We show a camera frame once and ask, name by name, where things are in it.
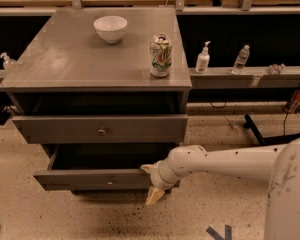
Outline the crumpled plastic wrapper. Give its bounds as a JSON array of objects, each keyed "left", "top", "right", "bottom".
[{"left": 268, "top": 64, "right": 286, "bottom": 75}]

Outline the black stand base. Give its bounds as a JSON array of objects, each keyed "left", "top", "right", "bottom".
[{"left": 243, "top": 113, "right": 300, "bottom": 147}]

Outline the clear plastic water bottle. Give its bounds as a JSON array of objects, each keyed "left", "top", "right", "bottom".
[{"left": 231, "top": 45, "right": 250, "bottom": 75}]

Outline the white ceramic bowl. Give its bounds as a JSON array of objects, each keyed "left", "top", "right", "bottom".
[{"left": 93, "top": 16, "right": 128, "bottom": 44}]

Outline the grey drawer cabinet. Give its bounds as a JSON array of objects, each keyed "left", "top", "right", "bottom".
[{"left": 0, "top": 7, "right": 193, "bottom": 196}]

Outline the clear pump sanitizer bottle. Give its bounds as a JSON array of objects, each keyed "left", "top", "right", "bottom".
[{"left": 0, "top": 52, "right": 16, "bottom": 70}]

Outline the grey top drawer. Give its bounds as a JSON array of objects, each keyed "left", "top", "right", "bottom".
[{"left": 13, "top": 115, "right": 187, "bottom": 144}]

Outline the grey drawer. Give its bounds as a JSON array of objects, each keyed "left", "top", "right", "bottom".
[
  {"left": 13, "top": 115, "right": 187, "bottom": 144},
  {"left": 34, "top": 143, "right": 175, "bottom": 192}
]

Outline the white pump lotion bottle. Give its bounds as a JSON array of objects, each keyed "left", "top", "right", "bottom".
[{"left": 195, "top": 41, "right": 210, "bottom": 73}]

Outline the orange power strip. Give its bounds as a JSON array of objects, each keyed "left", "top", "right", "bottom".
[{"left": 283, "top": 90, "right": 300, "bottom": 114}]

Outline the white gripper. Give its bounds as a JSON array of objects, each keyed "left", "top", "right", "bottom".
[{"left": 140, "top": 160, "right": 181, "bottom": 206}]

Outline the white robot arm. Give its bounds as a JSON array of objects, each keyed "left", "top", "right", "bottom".
[{"left": 141, "top": 137, "right": 300, "bottom": 240}]

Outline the green white soda can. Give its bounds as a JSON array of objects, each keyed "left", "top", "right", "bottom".
[{"left": 150, "top": 34, "right": 172, "bottom": 77}]

